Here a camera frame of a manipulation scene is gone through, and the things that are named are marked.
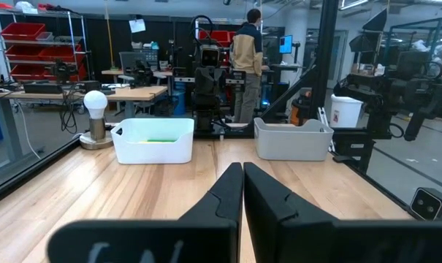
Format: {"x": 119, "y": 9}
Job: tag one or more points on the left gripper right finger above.
{"x": 315, "y": 241}

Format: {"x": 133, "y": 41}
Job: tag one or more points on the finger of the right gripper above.
{"x": 216, "y": 82}
{"x": 204, "y": 82}

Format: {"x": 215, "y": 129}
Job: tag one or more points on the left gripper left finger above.
{"x": 191, "y": 241}

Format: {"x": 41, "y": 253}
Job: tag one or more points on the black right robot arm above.
{"x": 206, "y": 117}

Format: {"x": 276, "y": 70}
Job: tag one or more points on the small black robot arm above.
{"x": 61, "y": 70}
{"x": 140, "y": 73}

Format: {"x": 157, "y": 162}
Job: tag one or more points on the separate rig black robot arm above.
{"x": 388, "y": 91}

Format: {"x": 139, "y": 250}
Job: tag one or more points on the person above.
{"x": 247, "y": 51}

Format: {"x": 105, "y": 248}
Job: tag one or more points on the blue barrel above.
{"x": 179, "y": 104}

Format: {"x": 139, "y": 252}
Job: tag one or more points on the monitor with blue screen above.
{"x": 285, "y": 44}

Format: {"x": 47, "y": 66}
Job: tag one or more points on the orange shop vacuum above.
{"x": 299, "y": 109}

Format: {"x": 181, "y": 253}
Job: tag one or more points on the wooden workbench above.
{"x": 133, "y": 94}

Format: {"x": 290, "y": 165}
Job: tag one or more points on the white paper sheet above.
{"x": 137, "y": 25}

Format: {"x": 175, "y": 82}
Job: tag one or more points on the grey plastic bin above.
{"x": 293, "y": 146}

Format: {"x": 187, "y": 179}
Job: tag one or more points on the white plastic bin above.
{"x": 151, "y": 153}

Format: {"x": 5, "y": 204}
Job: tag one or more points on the white bulb on metal stand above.
{"x": 95, "y": 104}

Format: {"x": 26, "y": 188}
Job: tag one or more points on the white bucket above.
{"x": 345, "y": 111}

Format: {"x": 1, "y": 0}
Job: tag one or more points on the metal shelf rack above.
{"x": 72, "y": 44}

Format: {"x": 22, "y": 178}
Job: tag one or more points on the red storage bin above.
{"x": 21, "y": 53}
{"x": 61, "y": 54}
{"x": 23, "y": 31}
{"x": 27, "y": 72}

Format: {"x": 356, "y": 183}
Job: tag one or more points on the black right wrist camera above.
{"x": 210, "y": 56}

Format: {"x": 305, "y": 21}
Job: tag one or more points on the black depth camera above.
{"x": 430, "y": 204}

